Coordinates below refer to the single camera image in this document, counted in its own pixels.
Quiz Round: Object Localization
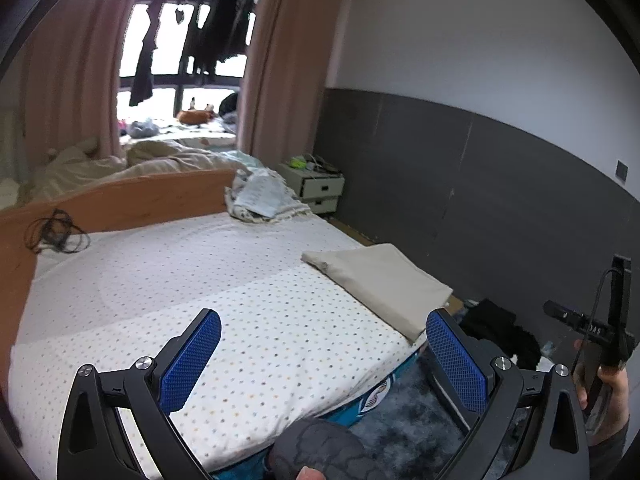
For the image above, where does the bed with floral sheet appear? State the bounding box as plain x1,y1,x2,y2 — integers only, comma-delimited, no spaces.
0,167,431,480

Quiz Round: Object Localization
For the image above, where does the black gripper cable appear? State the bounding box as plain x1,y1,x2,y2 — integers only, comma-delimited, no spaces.
570,267,618,411

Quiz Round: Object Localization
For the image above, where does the beige duvet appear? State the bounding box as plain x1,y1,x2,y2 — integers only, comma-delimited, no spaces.
20,137,263,201

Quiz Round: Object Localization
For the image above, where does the orange plush toy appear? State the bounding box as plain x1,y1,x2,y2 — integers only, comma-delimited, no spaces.
176,107,213,125

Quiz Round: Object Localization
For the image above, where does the crumpled white cloth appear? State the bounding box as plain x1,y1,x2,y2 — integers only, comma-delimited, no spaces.
224,167,313,225

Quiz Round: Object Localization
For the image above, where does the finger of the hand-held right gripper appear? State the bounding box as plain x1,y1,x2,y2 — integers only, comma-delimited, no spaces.
544,301,571,325

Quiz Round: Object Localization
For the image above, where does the long dark hanging garment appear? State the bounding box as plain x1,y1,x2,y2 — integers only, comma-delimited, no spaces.
128,2,162,107

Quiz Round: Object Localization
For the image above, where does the black clothes pile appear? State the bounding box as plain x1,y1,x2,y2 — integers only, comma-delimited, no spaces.
459,299,543,368

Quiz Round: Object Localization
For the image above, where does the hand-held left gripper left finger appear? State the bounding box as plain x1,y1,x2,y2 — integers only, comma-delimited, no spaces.
56,307,223,480

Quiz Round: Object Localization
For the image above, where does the pale cloth pile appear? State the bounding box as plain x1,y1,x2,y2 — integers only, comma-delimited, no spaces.
119,116,157,137

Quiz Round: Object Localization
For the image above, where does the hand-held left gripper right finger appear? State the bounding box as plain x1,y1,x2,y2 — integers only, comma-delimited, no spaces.
426,308,591,480

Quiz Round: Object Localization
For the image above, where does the pink curtain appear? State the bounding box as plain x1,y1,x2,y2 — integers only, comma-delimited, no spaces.
0,0,151,171
235,0,348,161

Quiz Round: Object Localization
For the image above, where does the blue-grey rug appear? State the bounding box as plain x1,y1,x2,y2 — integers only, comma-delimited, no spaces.
320,345,551,480

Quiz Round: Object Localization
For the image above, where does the white nightstand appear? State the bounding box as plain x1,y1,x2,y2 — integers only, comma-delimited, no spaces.
277,160,347,215

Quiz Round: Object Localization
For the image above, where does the person's left leg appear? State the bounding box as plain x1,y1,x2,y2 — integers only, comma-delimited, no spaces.
265,419,391,480

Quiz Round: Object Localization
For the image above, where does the orange blanket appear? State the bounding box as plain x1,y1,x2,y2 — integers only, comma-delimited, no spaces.
0,167,237,386

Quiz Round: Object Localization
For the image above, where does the black charger cable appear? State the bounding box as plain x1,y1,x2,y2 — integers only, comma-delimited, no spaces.
25,208,91,255

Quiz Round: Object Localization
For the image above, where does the person's right forearm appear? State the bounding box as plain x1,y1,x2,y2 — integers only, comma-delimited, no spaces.
589,417,630,480

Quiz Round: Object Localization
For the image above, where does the beige coat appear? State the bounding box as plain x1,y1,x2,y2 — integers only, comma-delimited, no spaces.
301,243,454,345

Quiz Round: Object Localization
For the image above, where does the person's right hand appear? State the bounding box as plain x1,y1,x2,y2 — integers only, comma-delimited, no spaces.
572,339,632,443

